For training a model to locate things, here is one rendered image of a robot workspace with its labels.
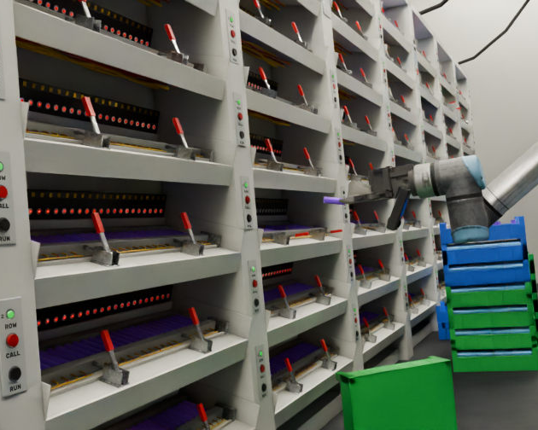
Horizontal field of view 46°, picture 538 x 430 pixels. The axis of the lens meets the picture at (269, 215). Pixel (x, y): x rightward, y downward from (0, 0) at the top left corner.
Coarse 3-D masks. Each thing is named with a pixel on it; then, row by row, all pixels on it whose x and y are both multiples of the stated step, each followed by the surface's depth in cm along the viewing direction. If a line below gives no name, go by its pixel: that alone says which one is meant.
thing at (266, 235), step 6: (312, 228) 199; (318, 228) 202; (324, 228) 205; (264, 234) 164; (270, 234) 168; (282, 234) 175; (288, 234) 179; (294, 234) 182; (264, 240) 162; (270, 240) 164
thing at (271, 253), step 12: (264, 216) 194; (276, 216) 202; (300, 216) 211; (336, 228) 206; (300, 240) 183; (312, 240) 188; (336, 240) 200; (264, 252) 153; (276, 252) 159; (288, 252) 166; (300, 252) 174; (312, 252) 182; (324, 252) 192; (336, 252) 202; (264, 264) 154
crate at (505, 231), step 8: (520, 216) 232; (440, 224) 240; (504, 224) 233; (512, 224) 233; (520, 224) 232; (440, 232) 240; (448, 232) 239; (496, 232) 234; (504, 232) 234; (512, 232) 233; (520, 232) 232; (448, 240) 239; (488, 240) 235
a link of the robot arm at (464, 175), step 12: (468, 156) 161; (432, 168) 162; (444, 168) 161; (456, 168) 160; (468, 168) 158; (480, 168) 159; (432, 180) 162; (444, 180) 161; (456, 180) 159; (468, 180) 158; (480, 180) 158; (444, 192) 163; (456, 192) 160; (468, 192) 159; (480, 192) 160
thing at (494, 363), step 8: (456, 352) 238; (536, 352) 230; (456, 360) 238; (464, 360) 237; (472, 360) 237; (480, 360) 236; (488, 360) 235; (496, 360) 234; (504, 360) 233; (512, 360) 232; (520, 360) 232; (528, 360) 231; (536, 360) 230; (456, 368) 238; (464, 368) 237; (472, 368) 236; (480, 368) 236; (488, 368) 235; (496, 368) 234; (504, 368) 233; (512, 368) 232; (520, 368) 232; (528, 368) 231; (536, 368) 230
